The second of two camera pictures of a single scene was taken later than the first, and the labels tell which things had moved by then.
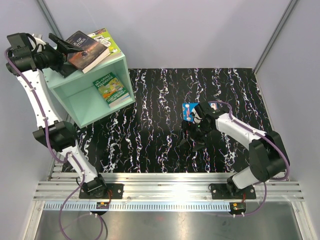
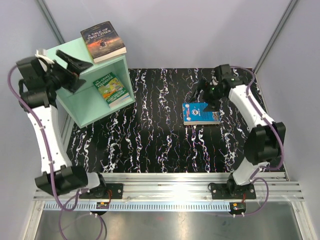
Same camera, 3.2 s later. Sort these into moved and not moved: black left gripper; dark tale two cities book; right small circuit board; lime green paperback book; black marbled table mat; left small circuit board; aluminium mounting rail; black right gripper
Moved: black left gripper; dark tale two cities book; black right gripper; lime green paperback book
Not moved: left small circuit board; right small circuit board; aluminium mounting rail; black marbled table mat
